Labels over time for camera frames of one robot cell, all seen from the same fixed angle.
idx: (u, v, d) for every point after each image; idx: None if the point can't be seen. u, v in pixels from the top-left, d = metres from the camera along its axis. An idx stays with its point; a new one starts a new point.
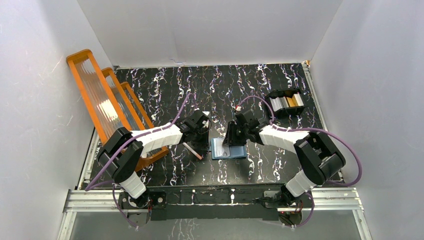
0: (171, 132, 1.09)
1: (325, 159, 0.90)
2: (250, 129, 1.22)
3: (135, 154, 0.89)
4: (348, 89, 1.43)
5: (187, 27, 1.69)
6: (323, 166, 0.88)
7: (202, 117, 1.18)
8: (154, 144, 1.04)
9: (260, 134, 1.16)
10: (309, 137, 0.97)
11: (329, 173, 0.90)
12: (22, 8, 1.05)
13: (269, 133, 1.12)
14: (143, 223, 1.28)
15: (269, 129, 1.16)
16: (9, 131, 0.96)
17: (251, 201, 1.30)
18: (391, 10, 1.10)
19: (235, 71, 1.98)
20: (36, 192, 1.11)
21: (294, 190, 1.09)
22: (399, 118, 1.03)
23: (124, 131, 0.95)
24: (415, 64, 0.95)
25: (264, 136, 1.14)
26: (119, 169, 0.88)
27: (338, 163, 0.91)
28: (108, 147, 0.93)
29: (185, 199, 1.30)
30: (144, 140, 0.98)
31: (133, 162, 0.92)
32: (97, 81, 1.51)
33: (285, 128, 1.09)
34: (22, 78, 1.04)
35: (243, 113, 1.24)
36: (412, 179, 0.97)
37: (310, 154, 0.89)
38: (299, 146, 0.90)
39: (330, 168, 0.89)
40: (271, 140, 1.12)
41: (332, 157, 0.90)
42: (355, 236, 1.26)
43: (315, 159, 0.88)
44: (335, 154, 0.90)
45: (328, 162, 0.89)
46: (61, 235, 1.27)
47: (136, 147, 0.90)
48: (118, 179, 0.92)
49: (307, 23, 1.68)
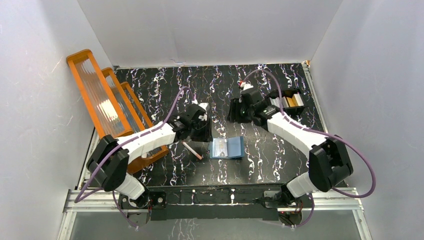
0: (162, 133, 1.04)
1: (336, 169, 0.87)
2: (257, 110, 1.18)
3: (122, 163, 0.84)
4: (348, 89, 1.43)
5: (186, 27, 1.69)
6: (331, 176, 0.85)
7: (198, 111, 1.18)
8: (144, 149, 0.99)
9: (268, 121, 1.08)
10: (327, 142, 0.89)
11: (335, 182, 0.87)
12: (22, 8, 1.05)
13: (277, 122, 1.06)
14: (143, 224, 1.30)
15: (280, 118, 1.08)
16: (9, 131, 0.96)
17: (251, 201, 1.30)
18: (390, 10, 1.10)
19: (235, 71, 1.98)
20: (36, 192, 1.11)
21: (294, 191, 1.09)
22: (399, 118, 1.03)
23: (109, 140, 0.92)
24: (415, 64, 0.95)
25: (272, 124, 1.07)
26: (107, 179, 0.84)
27: (345, 173, 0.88)
28: (95, 158, 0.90)
29: (185, 199, 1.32)
30: (131, 147, 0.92)
31: (122, 171, 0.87)
32: (97, 82, 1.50)
33: (300, 124, 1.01)
34: (22, 78, 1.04)
35: (250, 94, 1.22)
36: (412, 179, 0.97)
37: (323, 164, 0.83)
38: (314, 154, 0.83)
39: (338, 179, 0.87)
40: (278, 130, 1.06)
41: (342, 169, 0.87)
42: (355, 236, 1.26)
43: (327, 169, 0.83)
44: (346, 166, 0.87)
45: (338, 174, 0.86)
46: (60, 235, 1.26)
47: (122, 156, 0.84)
48: (109, 188, 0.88)
49: (307, 23, 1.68)
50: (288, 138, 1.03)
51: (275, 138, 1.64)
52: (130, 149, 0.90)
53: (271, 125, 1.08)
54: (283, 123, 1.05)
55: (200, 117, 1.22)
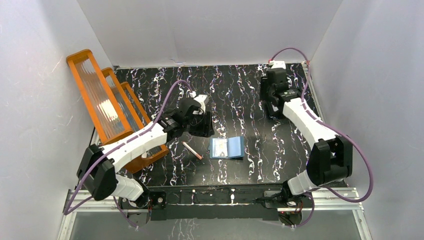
0: (152, 136, 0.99)
1: (333, 167, 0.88)
2: (276, 90, 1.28)
3: (106, 175, 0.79)
4: (348, 89, 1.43)
5: (186, 27, 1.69)
6: (328, 173, 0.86)
7: (192, 107, 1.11)
8: (132, 154, 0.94)
9: (285, 104, 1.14)
10: (334, 140, 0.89)
11: (329, 179, 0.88)
12: (23, 8, 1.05)
13: (293, 107, 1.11)
14: (143, 224, 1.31)
15: (298, 104, 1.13)
16: (9, 131, 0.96)
17: (250, 201, 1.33)
18: (390, 10, 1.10)
19: (235, 71, 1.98)
20: (36, 192, 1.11)
21: (294, 188, 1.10)
22: (399, 118, 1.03)
23: (95, 149, 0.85)
24: (414, 64, 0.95)
25: (288, 108, 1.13)
26: (95, 190, 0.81)
27: (342, 174, 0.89)
28: (83, 168, 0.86)
29: (185, 199, 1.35)
30: (118, 156, 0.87)
31: (109, 182, 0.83)
32: (97, 81, 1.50)
33: (316, 115, 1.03)
34: (22, 78, 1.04)
35: (275, 71, 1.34)
36: (412, 179, 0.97)
37: (324, 159, 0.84)
38: (318, 147, 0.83)
39: (332, 177, 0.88)
40: (293, 115, 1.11)
41: (340, 171, 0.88)
42: (355, 236, 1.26)
43: (325, 165, 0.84)
44: (344, 168, 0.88)
45: (334, 173, 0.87)
46: (60, 235, 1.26)
47: (106, 168, 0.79)
48: (100, 196, 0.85)
49: (307, 24, 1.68)
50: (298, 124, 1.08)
51: (275, 138, 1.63)
52: (116, 158, 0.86)
53: (287, 108, 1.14)
54: (300, 110, 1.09)
55: (195, 112, 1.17)
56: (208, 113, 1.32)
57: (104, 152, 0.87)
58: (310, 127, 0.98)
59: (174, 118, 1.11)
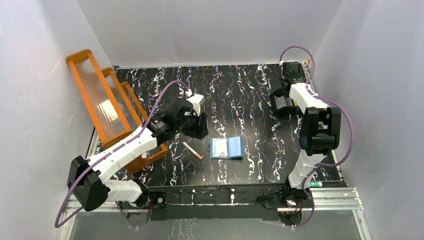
0: (140, 142, 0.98)
1: (322, 134, 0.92)
2: (287, 77, 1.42)
3: (93, 188, 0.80)
4: (349, 89, 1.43)
5: (186, 27, 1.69)
6: (316, 138, 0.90)
7: (183, 108, 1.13)
8: (121, 162, 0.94)
9: (292, 87, 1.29)
10: (327, 112, 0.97)
11: (318, 146, 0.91)
12: (22, 9, 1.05)
13: (298, 89, 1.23)
14: (143, 224, 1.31)
15: (302, 86, 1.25)
16: (9, 131, 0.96)
17: (251, 201, 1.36)
18: (390, 11, 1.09)
19: (235, 71, 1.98)
20: (36, 192, 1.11)
21: (294, 181, 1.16)
22: (399, 118, 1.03)
23: (81, 161, 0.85)
24: (414, 64, 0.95)
25: (293, 90, 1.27)
26: (86, 202, 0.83)
27: (331, 144, 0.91)
28: (72, 180, 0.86)
29: (186, 199, 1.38)
30: (104, 166, 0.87)
31: (98, 193, 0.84)
32: (97, 81, 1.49)
33: (314, 92, 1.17)
34: (22, 79, 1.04)
35: (289, 63, 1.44)
36: (412, 179, 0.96)
37: (312, 122, 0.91)
38: (308, 109, 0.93)
39: (320, 144, 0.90)
40: (296, 95, 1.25)
41: (328, 139, 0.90)
42: (356, 237, 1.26)
43: (313, 129, 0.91)
44: (333, 137, 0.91)
45: (322, 139, 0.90)
46: (61, 235, 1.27)
47: (91, 180, 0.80)
48: (91, 206, 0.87)
49: (307, 23, 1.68)
50: (301, 103, 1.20)
51: (275, 138, 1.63)
52: (102, 169, 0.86)
53: (294, 91, 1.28)
54: (302, 89, 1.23)
55: (187, 113, 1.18)
56: (203, 114, 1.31)
57: (91, 164, 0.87)
58: (309, 101, 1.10)
59: (164, 120, 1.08)
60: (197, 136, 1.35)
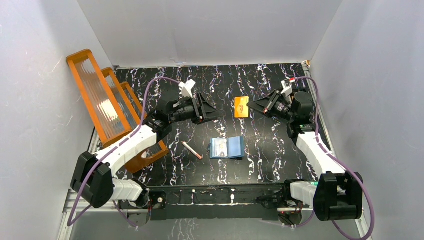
0: (143, 138, 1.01)
1: (339, 202, 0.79)
2: (294, 123, 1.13)
3: (104, 179, 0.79)
4: (348, 89, 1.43)
5: (186, 27, 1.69)
6: (335, 208, 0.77)
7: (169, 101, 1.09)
8: (126, 157, 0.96)
9: (300, 136, 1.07)
10: (345, 175, 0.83)
11: (336, 216, 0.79)
12: (22, 8, 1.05)
13: (309, 142, 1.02)
14: (143, 224, 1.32)
15: (311, 137, 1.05)
16: (9, 131, 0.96)
17: (251, 201, 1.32)
18: (389, 11, 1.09)
19: (235, 71, 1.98)
20: (36, 191, 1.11)
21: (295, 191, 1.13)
22: (399, 118, 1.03)
23: (88, 156, 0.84)
24: (414, 64, 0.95)
25: (303, 141, 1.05)
26: (94, 198, 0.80)
27: (351, 214, 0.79)
28: (78, 177, 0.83)
29: (185, 199, 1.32)
30: (113, 159, 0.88)
31: (107, 185, 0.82)
32: (97, 81, 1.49)
33: (328, 148, 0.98)
34: (22, 78, 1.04)
35: (301, 104, 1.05)
36: (411, 179, 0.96)
37: (330, 191, 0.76)
38: (324, 178, 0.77)
39: (338, 214, 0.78)
40: (305, 147, 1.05)
41: (349, 209, 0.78)
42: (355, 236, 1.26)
43: (332, 199, 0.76)
44: (353, 208, 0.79)
45: (342, 209, 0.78)
46: (61, 234, 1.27)
47: (102, 172, 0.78)
48: (99, 202, 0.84)
49: (306, 24, 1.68)
50: (311, 159, 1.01)
51: (275, 138, 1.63)
52: (111, 162, 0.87)
53: (302, 141, 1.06)
54: (313, 143, 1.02)
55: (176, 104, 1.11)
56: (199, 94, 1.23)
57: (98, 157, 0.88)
58: (325, 165, 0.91)
59: (159, 116, 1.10)
60: (200, 119, 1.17)
